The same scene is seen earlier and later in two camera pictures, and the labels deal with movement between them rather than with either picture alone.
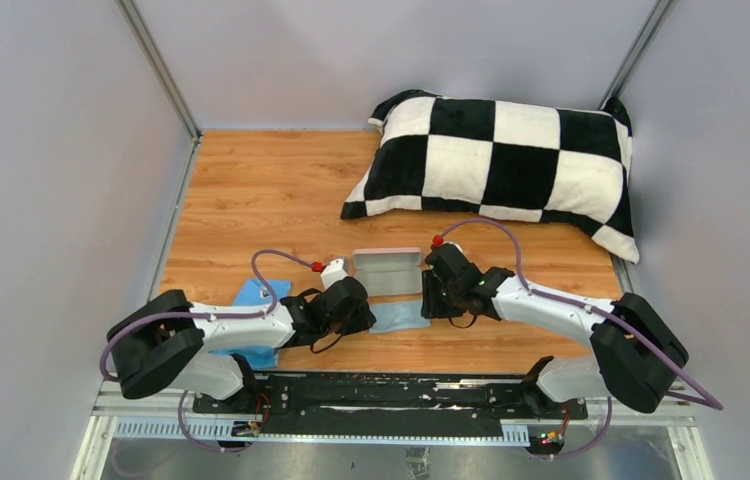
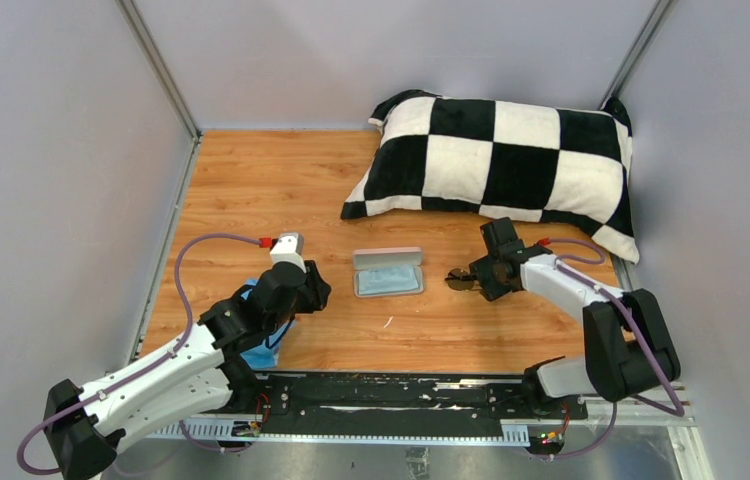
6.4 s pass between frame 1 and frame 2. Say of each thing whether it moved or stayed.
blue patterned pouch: stayed
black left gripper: moved
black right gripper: moved
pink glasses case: stayed
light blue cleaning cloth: moved
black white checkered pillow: stayed
